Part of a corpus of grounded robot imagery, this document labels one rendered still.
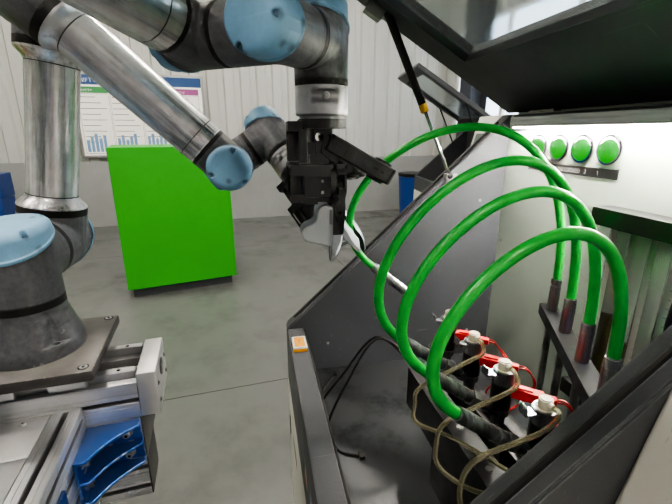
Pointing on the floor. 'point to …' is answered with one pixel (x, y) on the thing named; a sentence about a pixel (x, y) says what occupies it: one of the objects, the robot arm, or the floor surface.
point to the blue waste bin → (406, 188)
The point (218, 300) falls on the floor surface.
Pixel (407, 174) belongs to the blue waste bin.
